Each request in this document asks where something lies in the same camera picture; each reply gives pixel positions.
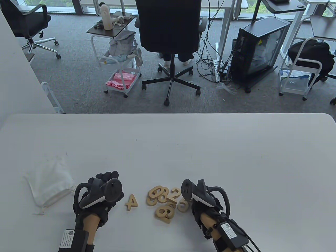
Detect grey backpack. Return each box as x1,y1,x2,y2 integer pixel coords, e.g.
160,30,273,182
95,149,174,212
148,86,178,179
109,30,137,57

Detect black mesh office chair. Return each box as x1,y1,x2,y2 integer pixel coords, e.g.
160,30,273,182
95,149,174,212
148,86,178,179
0,0,61,59

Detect black high-back office chair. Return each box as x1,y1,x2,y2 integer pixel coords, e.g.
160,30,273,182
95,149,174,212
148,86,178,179
134,0,208,107

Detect black monitor stand table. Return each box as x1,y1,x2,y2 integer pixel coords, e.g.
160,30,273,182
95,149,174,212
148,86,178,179
251,0,307,25

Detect black bead bracelet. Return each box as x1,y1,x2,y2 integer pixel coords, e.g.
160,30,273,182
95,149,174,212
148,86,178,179
207,223,219,238

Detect clear blue plastic packets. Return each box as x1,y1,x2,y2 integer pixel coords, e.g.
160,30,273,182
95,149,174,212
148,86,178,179
279,70,311,79

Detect person's left forearm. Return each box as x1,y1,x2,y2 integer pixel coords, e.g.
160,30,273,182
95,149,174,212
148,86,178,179
83,213,101,246

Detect angular wooden number block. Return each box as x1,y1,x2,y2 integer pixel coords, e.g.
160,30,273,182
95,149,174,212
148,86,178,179
125,195,139,211

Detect cream cylindrical bottle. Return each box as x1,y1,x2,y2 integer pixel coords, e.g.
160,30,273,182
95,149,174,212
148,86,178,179
100,4,111,31

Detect pile of wooden number blocks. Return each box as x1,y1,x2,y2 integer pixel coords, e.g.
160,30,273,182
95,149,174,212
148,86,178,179
146,186,190,224

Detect light blue pouch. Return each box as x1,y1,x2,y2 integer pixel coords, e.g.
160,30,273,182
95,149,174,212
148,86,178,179
101,54,127,66

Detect white cloth drawstring bag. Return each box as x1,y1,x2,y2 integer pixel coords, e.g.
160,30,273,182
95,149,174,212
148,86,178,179
24,155,77,216

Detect white cart with dark top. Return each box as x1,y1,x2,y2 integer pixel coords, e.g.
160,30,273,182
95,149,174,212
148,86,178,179
87,15,143,99
279,15,336,101

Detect black grey hand controller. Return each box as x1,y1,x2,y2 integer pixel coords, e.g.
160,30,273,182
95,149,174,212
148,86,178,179
181,179,231,218
74,178,123,209

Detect black forearm sensor box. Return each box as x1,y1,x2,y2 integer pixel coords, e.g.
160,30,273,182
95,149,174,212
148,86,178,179
219,219,250,248
59,229,89,252

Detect person's right hand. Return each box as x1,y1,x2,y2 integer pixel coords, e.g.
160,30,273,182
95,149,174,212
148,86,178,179
191,192,230,239

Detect clear plastic bag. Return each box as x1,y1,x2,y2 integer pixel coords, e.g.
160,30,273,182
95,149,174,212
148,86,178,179
216,81,238,95

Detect tangle of black cables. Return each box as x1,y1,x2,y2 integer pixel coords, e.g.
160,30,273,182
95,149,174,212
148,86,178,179
196,0,233,82

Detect pink folded cloths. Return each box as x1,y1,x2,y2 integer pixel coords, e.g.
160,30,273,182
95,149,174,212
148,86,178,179
106,72,137,90

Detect black computer tower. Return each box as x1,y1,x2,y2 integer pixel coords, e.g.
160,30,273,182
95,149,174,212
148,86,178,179
230,17,292,93

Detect black bag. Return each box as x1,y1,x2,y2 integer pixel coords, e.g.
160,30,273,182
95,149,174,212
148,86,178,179
287,39,336,80

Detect person's left hand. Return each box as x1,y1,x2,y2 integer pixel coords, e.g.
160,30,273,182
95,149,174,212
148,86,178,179
73,171,124,227

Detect white flat box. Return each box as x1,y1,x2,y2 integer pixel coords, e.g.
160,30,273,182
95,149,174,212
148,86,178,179
113,11,133,20

